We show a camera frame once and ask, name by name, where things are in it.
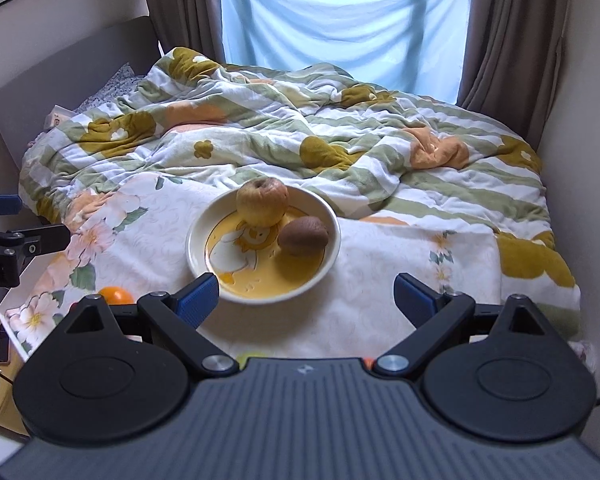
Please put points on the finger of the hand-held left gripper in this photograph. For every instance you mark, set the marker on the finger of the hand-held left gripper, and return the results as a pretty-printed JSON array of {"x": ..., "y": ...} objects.
[
  {"x": 0, "y": 205},
  {"x": 35, "y": 239}
]

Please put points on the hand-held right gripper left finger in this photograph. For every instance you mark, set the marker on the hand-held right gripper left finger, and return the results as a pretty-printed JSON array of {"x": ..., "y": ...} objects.
[{"x": 200, "y": 300}]

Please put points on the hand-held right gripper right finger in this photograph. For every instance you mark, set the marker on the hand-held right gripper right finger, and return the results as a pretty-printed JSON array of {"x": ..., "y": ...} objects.
[{"x": 413, "y": 301}]

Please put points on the cream bowl with duck print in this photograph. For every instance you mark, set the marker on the cream bowl with duck print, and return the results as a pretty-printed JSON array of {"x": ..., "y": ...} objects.
[{"x": 240, "y": 262}]

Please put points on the green apple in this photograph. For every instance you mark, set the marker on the green apple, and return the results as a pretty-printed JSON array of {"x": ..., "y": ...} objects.
[{"x": 249, "y": 356}]

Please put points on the dark phone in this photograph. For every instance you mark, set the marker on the dark phone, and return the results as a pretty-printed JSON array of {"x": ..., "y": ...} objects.
[{"x": 3, "y": 347}]

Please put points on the white floral bedsheet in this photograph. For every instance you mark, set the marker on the white floral bedsheet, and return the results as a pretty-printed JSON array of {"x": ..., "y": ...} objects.
[{"x": 145, "y": 240}]

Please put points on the orange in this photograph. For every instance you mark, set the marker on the orange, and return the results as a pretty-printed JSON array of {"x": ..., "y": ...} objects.
[{"x": 115, "y": 294}]

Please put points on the small cardboard box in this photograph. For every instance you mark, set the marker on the small cardboard box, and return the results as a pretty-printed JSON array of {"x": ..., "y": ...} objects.
[{"x": 57, "y": 117}]

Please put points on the wrinkled yellow-orange apple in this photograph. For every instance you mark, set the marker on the wrinkled yellow-orange apple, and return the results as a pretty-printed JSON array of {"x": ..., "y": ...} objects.
[{"x": 262, "y": 202}]

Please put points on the brown kiwi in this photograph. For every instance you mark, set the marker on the brown kiwi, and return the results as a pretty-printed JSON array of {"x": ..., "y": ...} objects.
[{"x": 303, "y": 236}]

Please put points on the grey headboard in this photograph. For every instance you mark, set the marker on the grey headboard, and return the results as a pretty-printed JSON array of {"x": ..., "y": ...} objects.
[{"x": 55, "y": 70}]

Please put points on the patterned pillow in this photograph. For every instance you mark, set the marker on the patterned pillow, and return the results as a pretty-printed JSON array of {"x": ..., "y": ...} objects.
[{"x": 115, "y": 82}]

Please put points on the pink cloth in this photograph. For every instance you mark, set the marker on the pink cloth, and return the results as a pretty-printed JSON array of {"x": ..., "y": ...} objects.
[{"x": 585, "y": 352}]

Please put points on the striped floral quilt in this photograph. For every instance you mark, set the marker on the striped floral quilt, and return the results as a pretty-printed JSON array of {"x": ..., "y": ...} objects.
[{"x": 280, "y": 125}]

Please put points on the brown curtain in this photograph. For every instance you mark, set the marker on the brown curtain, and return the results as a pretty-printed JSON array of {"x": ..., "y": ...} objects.
[
  {"x": 180, "y": 5},
  {"x": 510, "y": 45}
]

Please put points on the light blue cloth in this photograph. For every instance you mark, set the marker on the light blue cloth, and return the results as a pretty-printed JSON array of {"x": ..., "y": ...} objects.
[{"x": 340, "y": 30}]

